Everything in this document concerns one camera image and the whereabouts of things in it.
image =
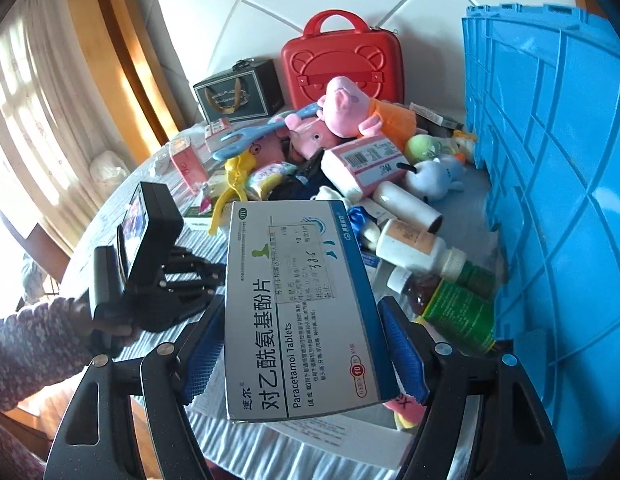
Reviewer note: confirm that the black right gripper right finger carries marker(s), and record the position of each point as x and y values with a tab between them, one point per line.
483	418

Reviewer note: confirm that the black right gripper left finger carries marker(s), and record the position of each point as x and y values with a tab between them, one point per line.
97	439

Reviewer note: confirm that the paracetamol tablets box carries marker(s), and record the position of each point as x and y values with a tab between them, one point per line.
303	336

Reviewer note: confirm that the person left forearm patterned sleeve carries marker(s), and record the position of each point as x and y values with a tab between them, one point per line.
39	347

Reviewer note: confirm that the person left hand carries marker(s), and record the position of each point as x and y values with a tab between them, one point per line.
84	325

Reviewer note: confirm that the brown bottle green label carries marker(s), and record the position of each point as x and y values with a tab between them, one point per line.
460	316

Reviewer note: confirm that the pink transparent box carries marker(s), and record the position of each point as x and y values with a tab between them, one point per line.
186	161

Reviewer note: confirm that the yellow plastic toy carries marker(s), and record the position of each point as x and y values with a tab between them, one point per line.
237	171

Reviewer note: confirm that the white bottle orange label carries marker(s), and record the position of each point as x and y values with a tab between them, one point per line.
419	251

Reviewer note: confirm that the blue plastic hanger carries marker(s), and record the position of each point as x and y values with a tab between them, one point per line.
231	144

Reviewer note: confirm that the beige curtain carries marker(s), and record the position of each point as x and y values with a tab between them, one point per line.
53	125

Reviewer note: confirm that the white cylinder bottle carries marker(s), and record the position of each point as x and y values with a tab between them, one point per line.
407	207

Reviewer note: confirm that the white grey plush toy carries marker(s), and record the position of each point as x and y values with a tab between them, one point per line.
431	180

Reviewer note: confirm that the small pink pig plush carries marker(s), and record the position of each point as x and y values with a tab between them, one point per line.
308	136

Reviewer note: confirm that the pink tissue pack barcode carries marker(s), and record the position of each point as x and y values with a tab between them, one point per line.
357	167

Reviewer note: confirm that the pink pig plush toy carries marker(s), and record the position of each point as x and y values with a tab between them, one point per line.
349	112

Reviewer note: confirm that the blue plastic storage crate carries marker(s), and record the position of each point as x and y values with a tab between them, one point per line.
542	87

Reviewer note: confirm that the red plastic handbag case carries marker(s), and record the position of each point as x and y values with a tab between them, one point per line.
340	43

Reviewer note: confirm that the dark gift box gold handle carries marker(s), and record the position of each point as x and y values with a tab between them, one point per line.
250	89

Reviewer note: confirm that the wooden door frame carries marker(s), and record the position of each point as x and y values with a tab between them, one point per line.
124	65

